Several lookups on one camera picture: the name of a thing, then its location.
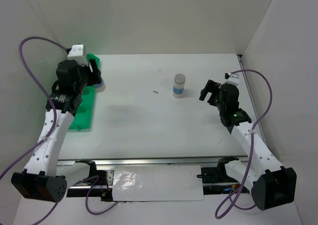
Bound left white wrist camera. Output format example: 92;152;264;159
67;44;88;67

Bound green plastic compartment tray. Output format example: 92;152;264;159
69;53;100;131

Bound aluminium rail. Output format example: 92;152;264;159
57;155;253;166

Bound silver lid salt jar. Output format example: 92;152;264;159
172;74;186;98
93;81;106;92

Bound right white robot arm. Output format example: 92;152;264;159
199;80;297;211

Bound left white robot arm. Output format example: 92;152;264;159
11;59;102;203

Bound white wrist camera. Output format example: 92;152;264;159
224;73;239;86
67;44;88;67

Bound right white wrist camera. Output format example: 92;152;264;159
224;73;239;86

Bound white plastic sheet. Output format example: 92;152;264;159
112;165;204;202

